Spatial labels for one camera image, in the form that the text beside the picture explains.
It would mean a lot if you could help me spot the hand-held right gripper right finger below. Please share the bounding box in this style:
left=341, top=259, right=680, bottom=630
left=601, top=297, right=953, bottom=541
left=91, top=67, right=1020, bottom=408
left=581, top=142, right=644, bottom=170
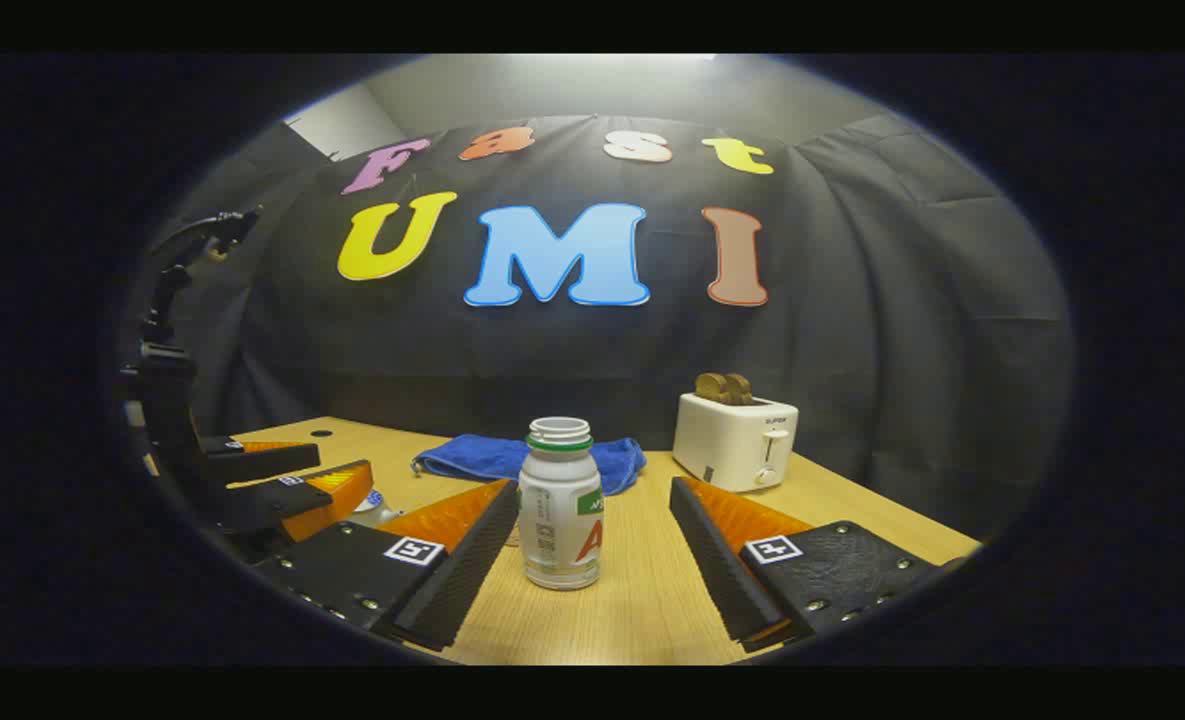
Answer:
left=668, top=476, right=968, bottom=653

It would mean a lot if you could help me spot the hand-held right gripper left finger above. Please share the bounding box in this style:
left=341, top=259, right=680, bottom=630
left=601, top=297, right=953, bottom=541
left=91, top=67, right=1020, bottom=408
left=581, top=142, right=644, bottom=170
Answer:
left=252, top=478, right=521, bottom=653

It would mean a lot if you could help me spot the white ceramic teacup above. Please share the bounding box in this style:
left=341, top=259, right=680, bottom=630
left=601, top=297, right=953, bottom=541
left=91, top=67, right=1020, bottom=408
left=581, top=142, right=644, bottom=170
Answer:
left=350, top=488, right=405, bottom=529

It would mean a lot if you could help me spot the white plastic water bottle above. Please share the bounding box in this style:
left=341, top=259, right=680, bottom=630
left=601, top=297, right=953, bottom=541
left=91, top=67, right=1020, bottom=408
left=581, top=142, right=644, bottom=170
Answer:
left=518, top=417, right=604, bottom=591

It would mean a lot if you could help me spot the blue folded towel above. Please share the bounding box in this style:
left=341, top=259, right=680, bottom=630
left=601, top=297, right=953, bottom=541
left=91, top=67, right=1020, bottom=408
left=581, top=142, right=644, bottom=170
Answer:
left=412, top=434, right=647, bottom=497

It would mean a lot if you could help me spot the white toaster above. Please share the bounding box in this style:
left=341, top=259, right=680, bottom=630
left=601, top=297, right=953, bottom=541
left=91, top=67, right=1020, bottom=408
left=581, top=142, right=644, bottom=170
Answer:
left=672, top=392, right=800, bottom=493

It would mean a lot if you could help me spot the black backdrop cloth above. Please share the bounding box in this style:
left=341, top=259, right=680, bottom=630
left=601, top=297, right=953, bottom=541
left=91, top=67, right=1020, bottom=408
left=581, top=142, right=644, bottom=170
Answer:
left=147, top=113, right=1073, bottom=541

